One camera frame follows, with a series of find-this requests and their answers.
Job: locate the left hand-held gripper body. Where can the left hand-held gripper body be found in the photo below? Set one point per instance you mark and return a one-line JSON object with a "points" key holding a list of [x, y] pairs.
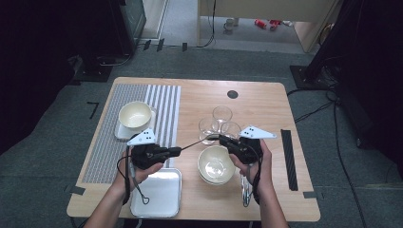
{"points": [[144, 155]]}

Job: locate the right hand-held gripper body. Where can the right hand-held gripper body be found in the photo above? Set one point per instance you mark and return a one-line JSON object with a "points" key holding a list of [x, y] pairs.
{"points": [[248, 152]]}

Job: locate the clear drinking glass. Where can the clear drinking glass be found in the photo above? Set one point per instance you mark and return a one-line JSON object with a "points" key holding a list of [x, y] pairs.
{"points": [[207, 128], [230, 128], [222, 113]]}

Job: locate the white square plate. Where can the white square plate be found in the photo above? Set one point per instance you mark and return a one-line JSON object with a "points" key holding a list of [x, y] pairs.
{"points": [[122, 133], [164, 196]]}

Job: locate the row of black chopsticks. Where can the row of black chopsticks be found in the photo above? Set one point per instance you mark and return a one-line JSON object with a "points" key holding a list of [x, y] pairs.
{"points": [[290, 158]]}

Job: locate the cream bowl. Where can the cream bowl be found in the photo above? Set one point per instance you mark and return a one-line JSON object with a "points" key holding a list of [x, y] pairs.
{"points": [[215, 164], [217, 184], [135, 114]]}

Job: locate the person's right hand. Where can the person's right hand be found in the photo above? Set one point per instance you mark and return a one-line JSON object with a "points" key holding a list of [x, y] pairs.
{"points": [[263, 174]]}

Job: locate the person's left hand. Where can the person's left hand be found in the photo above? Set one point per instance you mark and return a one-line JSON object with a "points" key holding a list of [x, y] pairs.
{"points": [[120, 183]]}

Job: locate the grey striped placemat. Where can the grey striped placemat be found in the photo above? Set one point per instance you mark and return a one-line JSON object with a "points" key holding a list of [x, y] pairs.
{"points": [[107, 152]]}

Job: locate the round black table grommet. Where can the round black table grommet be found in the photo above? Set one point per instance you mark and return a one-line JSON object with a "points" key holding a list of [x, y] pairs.
{"points": [[232, 94]]}

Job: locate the angled black tape mark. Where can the angled black tape mark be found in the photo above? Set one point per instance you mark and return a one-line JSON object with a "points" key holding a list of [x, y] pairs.
{"points": [[94, 110]]}

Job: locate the black tape strip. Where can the black tape strip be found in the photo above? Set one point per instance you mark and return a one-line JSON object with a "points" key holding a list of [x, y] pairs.
{"points": [[146, 45], [160, 44], [75, 190], [310, 194], [184, 47]]}

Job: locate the black stand base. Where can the black stand base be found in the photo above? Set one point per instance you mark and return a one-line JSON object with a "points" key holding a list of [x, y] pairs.
{"points": [[93, 72]]}

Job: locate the black metal stand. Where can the black metal stand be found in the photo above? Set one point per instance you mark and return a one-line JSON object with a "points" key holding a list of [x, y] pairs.
{"points": [[316, 63]]}

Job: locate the white mug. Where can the white mug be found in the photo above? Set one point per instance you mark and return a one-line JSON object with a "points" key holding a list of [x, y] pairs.
{"points": [[228, 25]]}

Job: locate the white cylindrical cup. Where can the white cylindrical cup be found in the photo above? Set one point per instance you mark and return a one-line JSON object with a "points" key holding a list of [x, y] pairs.
{"points": [[236, 21]]}

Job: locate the small red object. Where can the small red object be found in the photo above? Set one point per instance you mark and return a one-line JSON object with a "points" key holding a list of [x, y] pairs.
{"points": [[275, 24], [260, 23]]}

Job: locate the small white object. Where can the small white object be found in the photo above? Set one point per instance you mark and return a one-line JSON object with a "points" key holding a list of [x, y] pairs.
{"points": [[287, 23]]}

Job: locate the dark monitor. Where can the dark monitor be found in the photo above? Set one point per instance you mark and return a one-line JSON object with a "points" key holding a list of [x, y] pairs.
{"points": [[130, 22]]}

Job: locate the light wooden desk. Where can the light wooden desk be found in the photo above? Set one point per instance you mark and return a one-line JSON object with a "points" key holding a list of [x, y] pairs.
{"points": [[269, 9]]}

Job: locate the dark curtain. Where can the dark curtain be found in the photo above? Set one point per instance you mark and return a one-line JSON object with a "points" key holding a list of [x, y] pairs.
{"points": [[31, 63], [380, 63]]}

